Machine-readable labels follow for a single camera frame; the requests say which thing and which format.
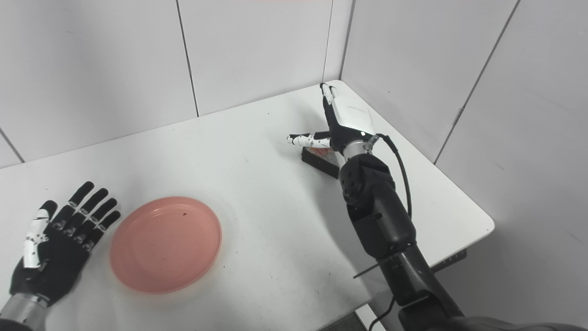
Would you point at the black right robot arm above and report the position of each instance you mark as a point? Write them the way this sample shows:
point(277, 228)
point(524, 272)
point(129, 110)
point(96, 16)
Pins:
point(381, 216)

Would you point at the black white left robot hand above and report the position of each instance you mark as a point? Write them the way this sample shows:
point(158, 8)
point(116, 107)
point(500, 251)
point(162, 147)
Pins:
point(55, 262)

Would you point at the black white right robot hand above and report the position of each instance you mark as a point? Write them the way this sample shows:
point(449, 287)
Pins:
point(351, 117)

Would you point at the pink round plate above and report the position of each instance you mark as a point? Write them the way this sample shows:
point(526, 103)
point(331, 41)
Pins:
point(165, 243)

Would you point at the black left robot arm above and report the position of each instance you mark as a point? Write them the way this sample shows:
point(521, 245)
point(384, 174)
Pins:
point(20, 312)

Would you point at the black table frame bracket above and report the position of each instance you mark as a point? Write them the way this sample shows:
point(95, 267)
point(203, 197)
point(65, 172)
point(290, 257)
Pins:
point(452, 259)

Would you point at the chocolate cake slice with fruit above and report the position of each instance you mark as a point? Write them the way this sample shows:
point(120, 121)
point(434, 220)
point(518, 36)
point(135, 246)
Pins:
point(319, 163)

